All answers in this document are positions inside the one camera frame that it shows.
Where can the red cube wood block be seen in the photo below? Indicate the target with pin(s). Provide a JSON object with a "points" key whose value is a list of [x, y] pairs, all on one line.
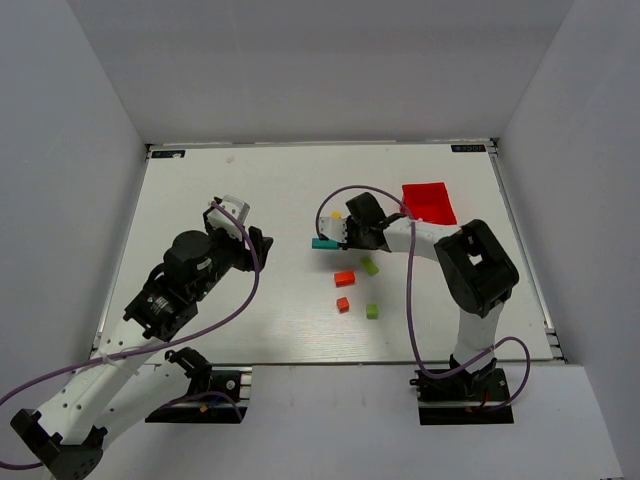
{"points": [[342, 304]]}

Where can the dark table corner label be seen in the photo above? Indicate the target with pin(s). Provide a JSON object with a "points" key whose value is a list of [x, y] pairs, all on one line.
{"points": [[468, 148]]}

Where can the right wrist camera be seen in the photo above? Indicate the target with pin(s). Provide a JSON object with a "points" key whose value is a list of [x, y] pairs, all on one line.
{"points": [[333, 229]]}

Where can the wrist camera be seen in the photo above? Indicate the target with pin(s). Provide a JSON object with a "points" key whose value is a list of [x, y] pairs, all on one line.
{"points": [[228, 213], [333, 229]]}

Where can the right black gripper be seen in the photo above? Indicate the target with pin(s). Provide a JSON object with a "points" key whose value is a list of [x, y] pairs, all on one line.
{"points": [[354, 233]]}

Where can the green cube wood block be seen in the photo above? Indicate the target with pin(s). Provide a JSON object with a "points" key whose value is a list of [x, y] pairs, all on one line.
{"points": [[372, 311]]}

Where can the teal long wood block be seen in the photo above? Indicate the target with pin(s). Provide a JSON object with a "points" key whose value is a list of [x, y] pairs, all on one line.
{"points": [[324, 244]]}

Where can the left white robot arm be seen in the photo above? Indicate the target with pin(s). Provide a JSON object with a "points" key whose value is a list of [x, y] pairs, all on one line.
{"points": [[62, 433]]}

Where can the red plastic bin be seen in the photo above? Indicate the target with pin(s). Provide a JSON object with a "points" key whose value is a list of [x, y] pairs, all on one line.
{"points": [[429, 202]]}

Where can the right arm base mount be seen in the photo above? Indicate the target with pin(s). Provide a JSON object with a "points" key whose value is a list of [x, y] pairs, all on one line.
{"points": [[448, 402]]}

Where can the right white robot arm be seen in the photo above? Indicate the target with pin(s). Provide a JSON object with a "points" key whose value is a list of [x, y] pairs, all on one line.
{"points": [[479, 274]]}

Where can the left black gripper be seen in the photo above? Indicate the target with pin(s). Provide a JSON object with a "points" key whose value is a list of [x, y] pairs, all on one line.
{"points": [[245, 248]]}

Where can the green rectangular wood block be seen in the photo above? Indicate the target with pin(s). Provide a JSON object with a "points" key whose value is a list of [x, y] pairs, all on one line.
{"points": [[369, 266]]}

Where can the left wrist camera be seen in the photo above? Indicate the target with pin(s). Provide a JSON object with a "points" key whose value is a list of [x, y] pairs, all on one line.
{"points": [[228, 213]]}

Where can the left table corner label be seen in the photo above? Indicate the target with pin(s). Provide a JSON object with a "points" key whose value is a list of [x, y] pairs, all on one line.
{"points": [[168, 154]]}

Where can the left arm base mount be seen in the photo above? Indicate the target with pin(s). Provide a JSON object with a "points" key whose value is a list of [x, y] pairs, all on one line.
{"points": [[213, 394]]}

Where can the red rectangular wood block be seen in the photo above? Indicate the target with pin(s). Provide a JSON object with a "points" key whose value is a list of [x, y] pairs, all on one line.
{"points": [[344, 278]]}

